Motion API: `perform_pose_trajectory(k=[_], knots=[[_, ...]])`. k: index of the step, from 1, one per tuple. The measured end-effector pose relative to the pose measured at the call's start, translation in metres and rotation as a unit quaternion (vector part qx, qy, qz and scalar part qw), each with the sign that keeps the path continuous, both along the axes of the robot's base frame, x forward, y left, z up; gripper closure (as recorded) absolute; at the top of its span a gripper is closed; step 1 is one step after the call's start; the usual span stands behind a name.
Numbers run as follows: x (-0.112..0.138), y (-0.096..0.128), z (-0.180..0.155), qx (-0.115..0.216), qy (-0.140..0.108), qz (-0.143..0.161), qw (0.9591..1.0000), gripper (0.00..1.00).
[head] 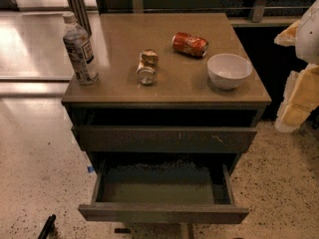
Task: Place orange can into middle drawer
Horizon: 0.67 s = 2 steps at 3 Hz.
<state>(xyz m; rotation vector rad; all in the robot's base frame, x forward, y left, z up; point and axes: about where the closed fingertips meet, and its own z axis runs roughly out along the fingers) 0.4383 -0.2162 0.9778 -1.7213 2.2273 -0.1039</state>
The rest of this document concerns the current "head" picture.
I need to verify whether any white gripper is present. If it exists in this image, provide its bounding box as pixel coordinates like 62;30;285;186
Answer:
274;0;319;132

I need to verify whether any orange gold soda can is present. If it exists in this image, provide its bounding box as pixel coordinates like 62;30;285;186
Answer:
136;49;159;86

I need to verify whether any red crushed soda can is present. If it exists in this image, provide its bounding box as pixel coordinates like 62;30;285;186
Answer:
172;32;208;58

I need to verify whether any grey drawer cabinet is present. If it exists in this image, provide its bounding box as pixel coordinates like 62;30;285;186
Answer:
61;12;272;231

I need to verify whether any open middle drawer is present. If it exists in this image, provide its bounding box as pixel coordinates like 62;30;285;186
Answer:
79;163;249;224

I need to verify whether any white ceramic bowl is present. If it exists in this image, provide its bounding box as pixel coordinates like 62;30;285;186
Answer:
207;54;253;90

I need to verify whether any clear plastic water bottle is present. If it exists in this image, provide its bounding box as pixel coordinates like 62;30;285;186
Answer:
63;12;99;85

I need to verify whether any blue tape piece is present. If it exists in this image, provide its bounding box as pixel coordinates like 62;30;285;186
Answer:
87;165;95;173

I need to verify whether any small black floor marker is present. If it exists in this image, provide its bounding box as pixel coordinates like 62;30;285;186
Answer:
114;228;131;234

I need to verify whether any black object on floor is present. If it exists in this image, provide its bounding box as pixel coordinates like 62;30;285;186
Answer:
37;214;56;239

